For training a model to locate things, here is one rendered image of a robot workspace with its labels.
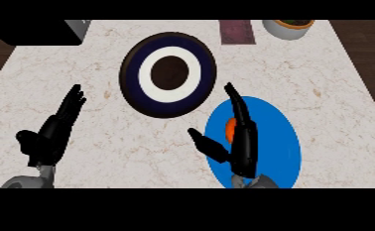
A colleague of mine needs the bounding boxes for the bright blue plate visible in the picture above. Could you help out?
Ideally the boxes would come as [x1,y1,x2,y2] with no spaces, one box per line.
[204,95,303,189]

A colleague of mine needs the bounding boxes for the white plant pot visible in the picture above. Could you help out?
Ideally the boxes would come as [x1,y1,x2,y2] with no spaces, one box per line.
[262,19,316,42]

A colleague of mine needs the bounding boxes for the dark blue and white plate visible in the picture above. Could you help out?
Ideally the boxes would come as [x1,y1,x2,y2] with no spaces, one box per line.
[118,32,219,119]

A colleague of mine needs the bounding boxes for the maroon book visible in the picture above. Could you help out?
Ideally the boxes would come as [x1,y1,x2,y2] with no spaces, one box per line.
[219,19,259,46]

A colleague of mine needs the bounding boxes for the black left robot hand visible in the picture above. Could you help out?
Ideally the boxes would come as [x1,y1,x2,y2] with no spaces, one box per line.
[15,83,89,169]

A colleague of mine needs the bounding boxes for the orange squash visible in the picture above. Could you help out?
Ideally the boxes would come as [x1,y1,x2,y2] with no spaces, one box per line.
[225,117,239,145]

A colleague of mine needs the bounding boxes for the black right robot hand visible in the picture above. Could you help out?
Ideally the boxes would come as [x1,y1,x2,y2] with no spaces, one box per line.
[188,81,260,179]

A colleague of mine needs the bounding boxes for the black appliance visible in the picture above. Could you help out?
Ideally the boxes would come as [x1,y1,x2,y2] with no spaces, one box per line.
[0,19,84,47]

